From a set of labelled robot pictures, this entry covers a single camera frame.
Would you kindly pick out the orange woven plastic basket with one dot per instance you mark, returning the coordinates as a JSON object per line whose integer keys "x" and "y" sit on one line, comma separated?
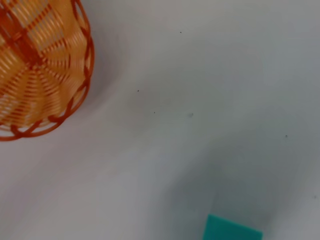
{"x": 42, "y": 75}

